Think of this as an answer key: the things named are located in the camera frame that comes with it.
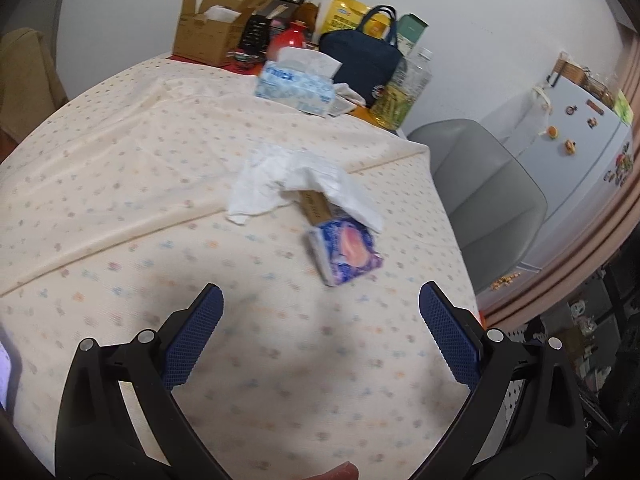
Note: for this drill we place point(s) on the bicycle fridge magnet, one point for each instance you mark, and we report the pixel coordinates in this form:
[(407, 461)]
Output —
[(571, 109)]

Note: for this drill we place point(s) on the red bottle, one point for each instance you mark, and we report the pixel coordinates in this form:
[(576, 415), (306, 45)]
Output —
[(287, 42)]

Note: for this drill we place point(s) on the group of side fridge magnets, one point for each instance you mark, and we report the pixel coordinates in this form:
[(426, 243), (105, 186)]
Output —
[(620, 165)]

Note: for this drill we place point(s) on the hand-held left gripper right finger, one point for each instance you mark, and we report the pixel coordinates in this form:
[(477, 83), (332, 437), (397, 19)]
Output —
[(450, 335)]

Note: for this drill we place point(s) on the blue tissue box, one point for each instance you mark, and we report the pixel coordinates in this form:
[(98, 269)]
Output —
[(295, 87)]

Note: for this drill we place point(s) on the open cardboard box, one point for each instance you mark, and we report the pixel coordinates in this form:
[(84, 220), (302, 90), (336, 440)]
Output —
[(210, 30)]

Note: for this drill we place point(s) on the cream dotted tablecloth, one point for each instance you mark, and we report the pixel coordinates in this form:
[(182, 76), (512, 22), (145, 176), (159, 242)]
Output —
[(175, 210)]

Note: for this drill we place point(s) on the brown round object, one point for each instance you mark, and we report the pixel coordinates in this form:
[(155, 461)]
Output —
[(306, 12)]

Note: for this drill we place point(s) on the orange mat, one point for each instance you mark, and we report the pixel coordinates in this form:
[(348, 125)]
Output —
[(367, 115)]

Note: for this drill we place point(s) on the brown wooden basket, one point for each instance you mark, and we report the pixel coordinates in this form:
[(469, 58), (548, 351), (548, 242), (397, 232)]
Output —
[(570, 71)]

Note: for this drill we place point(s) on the green carton box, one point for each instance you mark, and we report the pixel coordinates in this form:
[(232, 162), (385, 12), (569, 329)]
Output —
[(412, 32)]

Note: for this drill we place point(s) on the gold fridge magnet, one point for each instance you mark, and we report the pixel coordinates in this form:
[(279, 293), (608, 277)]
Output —
[(507, 281)]

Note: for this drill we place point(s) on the white crumpled cloth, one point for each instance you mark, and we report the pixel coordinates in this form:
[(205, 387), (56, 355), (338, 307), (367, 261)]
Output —
[(347, 97)]

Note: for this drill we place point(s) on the grey chair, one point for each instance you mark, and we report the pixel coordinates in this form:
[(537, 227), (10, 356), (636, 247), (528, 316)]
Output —
[(485, 195)]

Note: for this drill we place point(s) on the purple snack packet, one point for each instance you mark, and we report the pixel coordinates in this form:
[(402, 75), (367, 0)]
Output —
[(345, 252)]

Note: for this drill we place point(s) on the white tissue paper sheet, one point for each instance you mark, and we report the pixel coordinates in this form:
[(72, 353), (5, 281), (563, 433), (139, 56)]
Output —
[(310, 175)]

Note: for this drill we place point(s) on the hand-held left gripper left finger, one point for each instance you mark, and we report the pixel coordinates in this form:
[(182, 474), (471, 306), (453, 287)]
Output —
[(192, 335)]

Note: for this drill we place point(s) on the brown cardboard piece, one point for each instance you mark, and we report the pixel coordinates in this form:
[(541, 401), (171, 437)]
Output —
[(315, 207)]

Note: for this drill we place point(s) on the clear oil bottle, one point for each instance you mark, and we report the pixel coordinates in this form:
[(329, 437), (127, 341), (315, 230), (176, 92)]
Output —
[(400, 95)]

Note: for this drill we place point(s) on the black utensil holder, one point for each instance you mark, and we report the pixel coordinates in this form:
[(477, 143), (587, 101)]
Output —
[(257, 35)]

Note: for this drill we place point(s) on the navy lunch bag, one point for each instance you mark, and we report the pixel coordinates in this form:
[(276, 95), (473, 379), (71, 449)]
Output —
[(357, 65)]

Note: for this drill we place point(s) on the yellow food bag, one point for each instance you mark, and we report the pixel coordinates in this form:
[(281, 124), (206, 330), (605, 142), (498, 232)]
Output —
[(342, 15)]

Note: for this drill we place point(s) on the white fridge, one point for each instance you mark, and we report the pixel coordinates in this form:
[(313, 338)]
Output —
[(575, 195)]

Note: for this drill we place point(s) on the small dark fridge magnet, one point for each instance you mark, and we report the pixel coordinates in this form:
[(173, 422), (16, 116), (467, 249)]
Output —
[(591, 122)]

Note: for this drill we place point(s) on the person's left hand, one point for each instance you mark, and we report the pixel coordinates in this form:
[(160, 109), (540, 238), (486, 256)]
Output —
[(335, 472)]

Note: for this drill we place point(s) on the white hanging bag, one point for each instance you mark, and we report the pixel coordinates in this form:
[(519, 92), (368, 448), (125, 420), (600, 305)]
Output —
[(525, 120)]

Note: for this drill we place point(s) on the yellow brown fridge magnet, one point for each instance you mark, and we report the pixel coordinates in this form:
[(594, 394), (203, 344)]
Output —
[(569, 146)]

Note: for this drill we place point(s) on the green patterned box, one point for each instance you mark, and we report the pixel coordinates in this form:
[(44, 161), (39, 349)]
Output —
[(624, 107)]

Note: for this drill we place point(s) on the brown armchair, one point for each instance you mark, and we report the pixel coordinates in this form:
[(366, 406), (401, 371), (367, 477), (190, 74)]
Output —
[(30, 80)]

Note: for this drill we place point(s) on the burger fridge magnet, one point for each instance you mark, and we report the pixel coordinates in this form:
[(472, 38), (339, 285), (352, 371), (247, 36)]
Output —
[(552, 131)]

